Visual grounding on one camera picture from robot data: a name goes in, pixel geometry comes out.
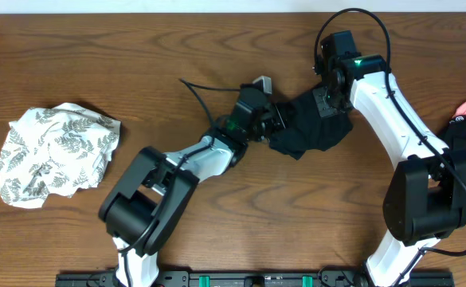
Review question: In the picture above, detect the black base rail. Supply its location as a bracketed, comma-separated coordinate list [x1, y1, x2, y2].
[55, 269, 456, 287]

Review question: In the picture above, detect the black t-shirt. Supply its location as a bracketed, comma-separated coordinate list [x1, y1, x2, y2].
[269, 84, 353, 160]

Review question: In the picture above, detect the white fern print cloth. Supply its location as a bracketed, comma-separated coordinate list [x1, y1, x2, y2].
[0, 103, 121, 209]

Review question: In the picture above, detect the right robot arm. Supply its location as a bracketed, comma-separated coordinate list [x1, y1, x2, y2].
[315, 30, 466, 286]

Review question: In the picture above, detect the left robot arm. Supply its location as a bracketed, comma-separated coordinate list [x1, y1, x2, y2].
[98, 82, 283, 286]

